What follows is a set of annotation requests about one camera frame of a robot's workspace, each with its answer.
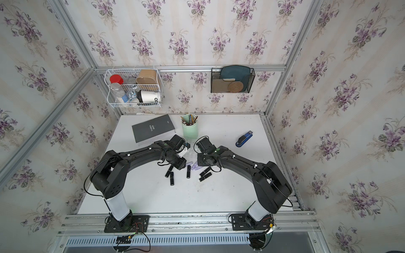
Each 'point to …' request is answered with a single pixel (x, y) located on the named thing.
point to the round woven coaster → (235, 86)
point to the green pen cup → (190, 124)
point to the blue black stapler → (243, 139)
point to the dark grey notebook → (152, 127)
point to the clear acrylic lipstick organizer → (191, 156)
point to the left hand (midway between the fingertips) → (184, 166)
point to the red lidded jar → (116, 78)
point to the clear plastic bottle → (117, 92)
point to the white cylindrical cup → (148, 96)
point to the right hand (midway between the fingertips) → (202, 160)
